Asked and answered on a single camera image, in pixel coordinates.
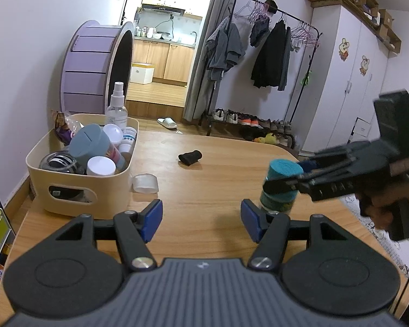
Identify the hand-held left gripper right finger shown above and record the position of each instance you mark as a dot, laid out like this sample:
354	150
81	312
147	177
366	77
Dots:
250	219

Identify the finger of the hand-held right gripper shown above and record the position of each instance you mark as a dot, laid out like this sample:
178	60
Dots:
283	184
334	156

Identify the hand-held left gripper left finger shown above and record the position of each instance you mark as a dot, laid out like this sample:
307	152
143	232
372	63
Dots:
153	216

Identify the teal jar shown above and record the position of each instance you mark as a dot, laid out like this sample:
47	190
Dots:
279	172

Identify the beige plastic container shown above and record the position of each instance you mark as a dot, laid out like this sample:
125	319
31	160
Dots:
99	190

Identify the person's right hand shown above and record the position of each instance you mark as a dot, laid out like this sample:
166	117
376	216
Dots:
378	207

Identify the white drawer unit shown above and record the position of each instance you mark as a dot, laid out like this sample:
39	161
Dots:
361	129

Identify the yellow plush toy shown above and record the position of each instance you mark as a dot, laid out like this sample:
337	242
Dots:
267	139

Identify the white wardrobe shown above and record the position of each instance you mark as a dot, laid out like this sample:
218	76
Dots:
330	92

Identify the cartoon mouse sticker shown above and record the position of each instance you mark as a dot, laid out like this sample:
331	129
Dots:
343	49
364	65

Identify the black cloth piece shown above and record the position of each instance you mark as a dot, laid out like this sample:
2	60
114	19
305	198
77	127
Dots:
190	157

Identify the white lidded jar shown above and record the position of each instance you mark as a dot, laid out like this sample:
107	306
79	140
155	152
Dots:
100	166

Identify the row of shoes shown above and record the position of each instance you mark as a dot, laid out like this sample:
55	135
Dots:
242	119

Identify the green hanging clip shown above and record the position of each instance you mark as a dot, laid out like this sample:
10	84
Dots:
306	78

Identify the small white bottle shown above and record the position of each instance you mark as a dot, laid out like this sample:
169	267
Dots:
128	135

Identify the white domed lid bottle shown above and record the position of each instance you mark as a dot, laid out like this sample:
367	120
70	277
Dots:
111	132

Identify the white slipper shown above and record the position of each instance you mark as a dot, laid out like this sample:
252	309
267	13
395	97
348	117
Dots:
167	122

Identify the grey lidded canister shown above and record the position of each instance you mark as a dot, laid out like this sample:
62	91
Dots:
88	143

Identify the printed blanket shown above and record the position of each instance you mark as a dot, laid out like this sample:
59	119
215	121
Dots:
378	248

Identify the clear spray bottle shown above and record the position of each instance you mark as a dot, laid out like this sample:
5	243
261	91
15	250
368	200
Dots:
116	109

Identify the black coat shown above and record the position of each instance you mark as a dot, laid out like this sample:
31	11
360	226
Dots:
269	61

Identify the bunch of pink hangers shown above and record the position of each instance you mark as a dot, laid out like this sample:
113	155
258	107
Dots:
257	13
305	34

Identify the white storage box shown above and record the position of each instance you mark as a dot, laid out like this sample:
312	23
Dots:
142	73

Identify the blue-grey garment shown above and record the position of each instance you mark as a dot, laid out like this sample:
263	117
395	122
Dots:
259	34

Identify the grey jacket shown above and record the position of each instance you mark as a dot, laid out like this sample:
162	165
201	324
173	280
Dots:
225	51

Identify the wooden kitchen base cabinets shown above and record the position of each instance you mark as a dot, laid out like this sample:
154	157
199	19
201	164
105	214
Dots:
173	61

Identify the dark cap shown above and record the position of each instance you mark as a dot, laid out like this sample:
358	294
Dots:
272	6

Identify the purple cat exercise wheel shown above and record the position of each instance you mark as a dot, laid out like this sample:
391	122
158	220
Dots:
85	64

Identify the range hood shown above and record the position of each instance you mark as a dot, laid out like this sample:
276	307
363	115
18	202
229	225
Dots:
163	8

